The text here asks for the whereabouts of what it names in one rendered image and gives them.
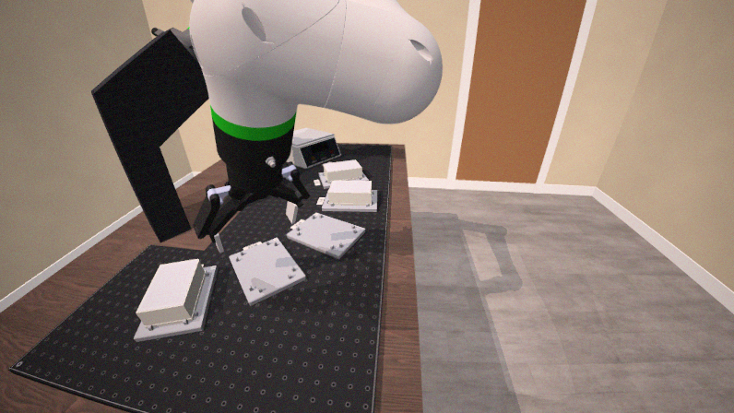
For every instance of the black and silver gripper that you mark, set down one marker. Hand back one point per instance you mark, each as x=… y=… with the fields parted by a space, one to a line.
x=215 y=213

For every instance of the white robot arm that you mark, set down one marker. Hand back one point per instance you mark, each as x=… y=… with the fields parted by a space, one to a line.
x=261 y=58

